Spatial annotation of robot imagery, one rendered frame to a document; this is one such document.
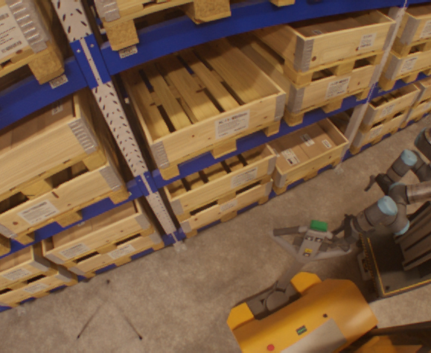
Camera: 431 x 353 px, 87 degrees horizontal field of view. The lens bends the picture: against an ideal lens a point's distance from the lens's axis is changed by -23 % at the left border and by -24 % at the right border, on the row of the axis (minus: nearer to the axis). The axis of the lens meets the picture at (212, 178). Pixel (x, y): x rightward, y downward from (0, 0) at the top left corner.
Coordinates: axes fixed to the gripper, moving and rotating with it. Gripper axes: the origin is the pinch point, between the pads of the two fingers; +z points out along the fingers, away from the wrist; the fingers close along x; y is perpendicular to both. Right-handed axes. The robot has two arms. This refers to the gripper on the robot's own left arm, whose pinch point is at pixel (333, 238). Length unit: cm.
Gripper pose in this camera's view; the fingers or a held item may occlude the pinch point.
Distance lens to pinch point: 138.3
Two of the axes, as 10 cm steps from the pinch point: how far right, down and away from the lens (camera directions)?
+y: -8.2, -5.6, -1.3
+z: -4.8, 5.4, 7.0
